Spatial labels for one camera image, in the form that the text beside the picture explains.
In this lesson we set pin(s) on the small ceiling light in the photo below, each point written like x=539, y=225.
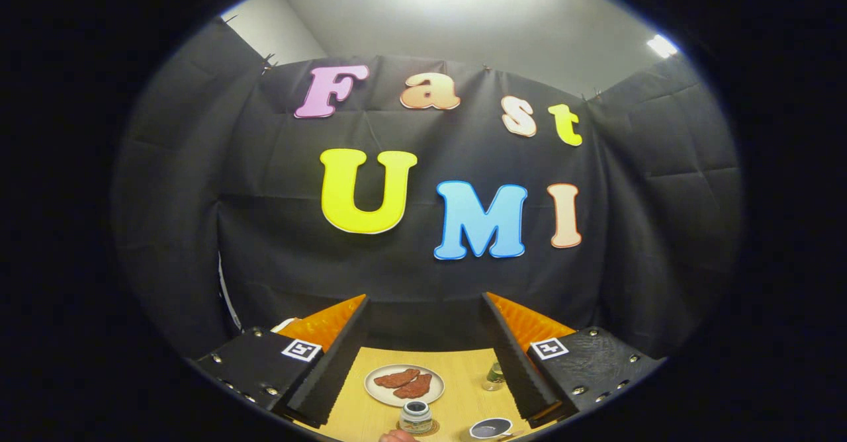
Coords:
x=663, y=46

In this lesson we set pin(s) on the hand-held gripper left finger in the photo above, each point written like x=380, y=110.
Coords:
x=337, y=362

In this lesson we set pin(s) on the round cork coaster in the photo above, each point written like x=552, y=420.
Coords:
x=435, y=427

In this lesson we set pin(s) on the wooden table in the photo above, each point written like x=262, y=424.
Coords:
x=456, y=405

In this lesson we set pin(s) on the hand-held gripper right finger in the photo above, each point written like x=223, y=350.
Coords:
x=516, y=362

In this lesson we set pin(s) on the red dried meat slice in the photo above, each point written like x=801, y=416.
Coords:
x=397, y=379
x=413, y=388

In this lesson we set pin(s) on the black backdrop cloth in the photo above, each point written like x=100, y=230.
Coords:
x=278, y=230

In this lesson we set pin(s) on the clear plastic water bottle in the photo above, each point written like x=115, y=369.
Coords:
x=493, y=379

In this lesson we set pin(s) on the white round plate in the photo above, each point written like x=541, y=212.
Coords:
x=380, y=392

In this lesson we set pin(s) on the white toaster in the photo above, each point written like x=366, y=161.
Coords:
x=286, y=326

